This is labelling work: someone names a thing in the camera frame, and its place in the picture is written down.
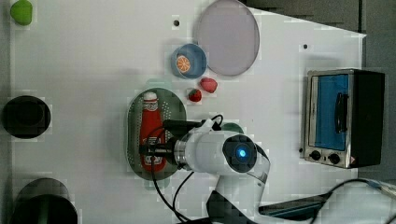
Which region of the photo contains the green plush toy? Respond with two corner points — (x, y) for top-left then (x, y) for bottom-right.
(10, 0), (33, 26)

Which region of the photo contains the pink plush fruit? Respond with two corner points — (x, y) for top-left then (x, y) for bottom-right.
(200, 77), (218, 93)

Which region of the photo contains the black cylinder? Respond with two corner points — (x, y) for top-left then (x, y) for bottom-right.
(1, 95), (51, 139)
(9, 178), (78, 224)

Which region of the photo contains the silver toaster oven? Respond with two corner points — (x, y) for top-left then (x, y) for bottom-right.
(304, 69), (385, 169)

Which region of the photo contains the green oval strainer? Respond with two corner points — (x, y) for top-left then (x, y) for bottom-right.
(126, 88), (187, 180)

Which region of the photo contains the red plush ketchup bottle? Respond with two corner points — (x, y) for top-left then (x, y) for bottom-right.
(139, 91), (166, 173)

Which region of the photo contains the teal small plate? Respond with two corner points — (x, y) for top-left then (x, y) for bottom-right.
(221, 122), (244, 133)

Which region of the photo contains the lilac round plate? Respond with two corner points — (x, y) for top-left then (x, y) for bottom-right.
(196, 0), (260, 76)

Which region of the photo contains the black cylinder lower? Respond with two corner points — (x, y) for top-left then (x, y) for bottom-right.
(9, 178), (78, 224)

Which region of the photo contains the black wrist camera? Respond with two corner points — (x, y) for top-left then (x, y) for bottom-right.
(163, 119), (202, 138)

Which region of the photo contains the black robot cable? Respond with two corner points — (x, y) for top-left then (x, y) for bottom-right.
(138, 114), (224, 223)

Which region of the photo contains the orange slice toy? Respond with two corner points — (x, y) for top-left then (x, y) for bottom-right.
(177, 55), (191, 74)

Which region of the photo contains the blue bowl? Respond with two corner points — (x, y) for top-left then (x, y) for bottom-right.
(171, 44), (207, 79)

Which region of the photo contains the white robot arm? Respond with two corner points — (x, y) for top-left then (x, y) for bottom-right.
(139, 131), (270, 224)

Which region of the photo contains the black cylinder upper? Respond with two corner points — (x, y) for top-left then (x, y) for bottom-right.
(1, 95), (51, 139)

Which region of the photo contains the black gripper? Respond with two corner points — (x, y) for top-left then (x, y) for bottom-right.
(139, 140), (177, 165)

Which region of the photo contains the red plush strawberry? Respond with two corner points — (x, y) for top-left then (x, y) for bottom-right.
(188, 89), (202, 103)

